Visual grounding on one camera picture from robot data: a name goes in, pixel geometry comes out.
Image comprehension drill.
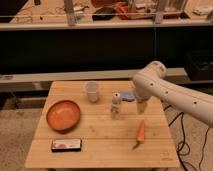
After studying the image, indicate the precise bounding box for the wooden table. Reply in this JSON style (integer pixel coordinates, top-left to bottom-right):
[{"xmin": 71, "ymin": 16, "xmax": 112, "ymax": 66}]
[{"xmin": 25, "ymin": 81, "xmax": 179, "ymax": 168}]

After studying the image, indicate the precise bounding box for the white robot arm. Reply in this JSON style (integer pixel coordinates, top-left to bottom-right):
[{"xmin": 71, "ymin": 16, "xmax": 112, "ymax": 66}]
[{"xmin": 132, "ymin": 61, "xmax": 213, "ymax": 127}]

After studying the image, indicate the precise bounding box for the black and white box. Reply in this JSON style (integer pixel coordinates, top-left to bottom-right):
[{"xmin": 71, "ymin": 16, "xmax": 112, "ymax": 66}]
[{"xmin": 51, "ymin": 139, "xmax": 82, "ymax": 152}]

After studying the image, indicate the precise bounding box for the small clear plastic bottle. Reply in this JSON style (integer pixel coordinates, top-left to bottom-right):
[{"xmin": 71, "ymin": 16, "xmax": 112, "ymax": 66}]
[{"xmin": 111, "ymin": 93, "xmax": 122, "ymax": 119}]

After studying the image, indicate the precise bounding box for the black cable on floor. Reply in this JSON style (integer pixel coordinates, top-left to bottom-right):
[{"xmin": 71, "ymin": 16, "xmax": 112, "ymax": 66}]
[{"xmin": 198, "ymin": 125, "xmax": 213, "ymax": 171}]

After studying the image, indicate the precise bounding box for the orange carrot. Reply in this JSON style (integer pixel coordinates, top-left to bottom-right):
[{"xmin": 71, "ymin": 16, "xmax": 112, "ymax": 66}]
[{"xmin": 133, "ymin": 120, "xmax": 145, "ymax": 149}]

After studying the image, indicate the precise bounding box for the orange bowl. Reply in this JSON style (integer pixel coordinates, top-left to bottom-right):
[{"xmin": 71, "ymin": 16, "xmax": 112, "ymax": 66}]
[{"xmin": 46, "ymin": 100, "xmax": 81, "ymax": 131}]

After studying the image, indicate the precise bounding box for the clear plastic cup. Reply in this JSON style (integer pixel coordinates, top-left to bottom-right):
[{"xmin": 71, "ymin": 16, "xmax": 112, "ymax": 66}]
[{"xmin": 85, "ymin": 81, "xmax": 99, "ymax": 103}]

